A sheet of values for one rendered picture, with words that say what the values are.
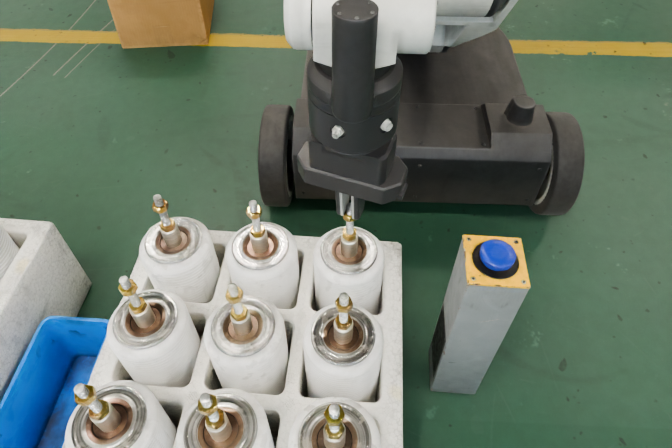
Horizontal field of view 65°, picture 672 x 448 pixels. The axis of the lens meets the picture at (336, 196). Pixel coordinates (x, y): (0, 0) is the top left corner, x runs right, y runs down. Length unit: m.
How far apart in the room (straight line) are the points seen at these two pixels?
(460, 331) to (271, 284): 0.25
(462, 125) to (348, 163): 0.48
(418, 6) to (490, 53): 0.81
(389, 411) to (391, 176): 0.29
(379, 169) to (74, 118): 1.01
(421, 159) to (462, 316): 0.35
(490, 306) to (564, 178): 0.41
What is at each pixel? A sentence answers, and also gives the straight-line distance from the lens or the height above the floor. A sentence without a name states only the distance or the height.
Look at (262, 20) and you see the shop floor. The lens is 1.66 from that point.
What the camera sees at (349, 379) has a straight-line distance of 0.63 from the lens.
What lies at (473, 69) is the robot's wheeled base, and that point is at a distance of 1.18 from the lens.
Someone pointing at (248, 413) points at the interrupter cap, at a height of 0.25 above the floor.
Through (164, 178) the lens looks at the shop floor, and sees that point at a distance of 1.19.
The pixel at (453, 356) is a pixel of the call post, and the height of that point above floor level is 0.13.
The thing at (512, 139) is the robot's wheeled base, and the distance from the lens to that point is 0.97.
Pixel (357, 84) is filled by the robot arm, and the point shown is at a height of 0.57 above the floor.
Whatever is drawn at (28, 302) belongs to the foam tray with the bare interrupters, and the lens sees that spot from 0.91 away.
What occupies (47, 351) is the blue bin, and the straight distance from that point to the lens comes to 0.92.
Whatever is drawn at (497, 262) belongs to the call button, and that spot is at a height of 0.33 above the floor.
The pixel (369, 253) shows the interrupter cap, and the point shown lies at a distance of 0.69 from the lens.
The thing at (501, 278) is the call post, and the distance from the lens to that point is 0.63.
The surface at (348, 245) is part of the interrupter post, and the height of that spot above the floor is 0.28.
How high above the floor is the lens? 0.82
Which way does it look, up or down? 48 degrees down
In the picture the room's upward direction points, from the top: straight up
